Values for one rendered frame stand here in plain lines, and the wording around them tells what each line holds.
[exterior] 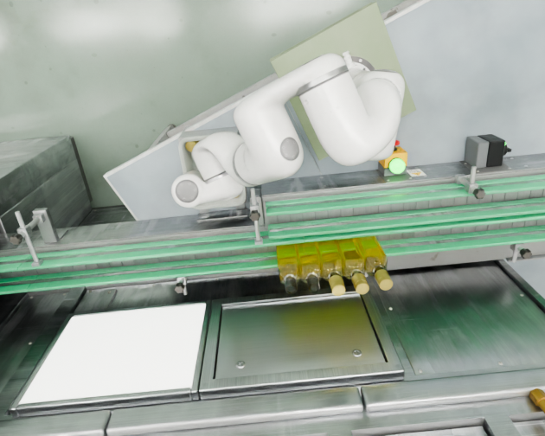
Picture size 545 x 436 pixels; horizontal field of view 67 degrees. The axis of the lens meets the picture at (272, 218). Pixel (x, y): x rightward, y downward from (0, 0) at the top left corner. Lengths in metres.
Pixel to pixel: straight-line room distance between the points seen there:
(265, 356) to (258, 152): 0.57
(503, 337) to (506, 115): 0.67
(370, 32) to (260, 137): 0.64
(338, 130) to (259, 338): 0.65
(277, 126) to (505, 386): 0.74
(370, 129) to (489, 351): 0.71
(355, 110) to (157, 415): 0.75
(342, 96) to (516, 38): 0.88
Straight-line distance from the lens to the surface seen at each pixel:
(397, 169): 1.28
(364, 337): 1.11
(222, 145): 0.81
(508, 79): 1.46
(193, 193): 0.91
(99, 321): 1.33
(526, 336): 1.26
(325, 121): 0.64
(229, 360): 1.08
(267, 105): 0.66
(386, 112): 0.68
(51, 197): 1.90
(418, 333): 1.19
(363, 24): 1.22
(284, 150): 0.66
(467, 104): 1.42
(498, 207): 1.38
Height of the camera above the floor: 2.00
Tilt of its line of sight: 64 degrees down
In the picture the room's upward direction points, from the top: 175 degrees clockwise
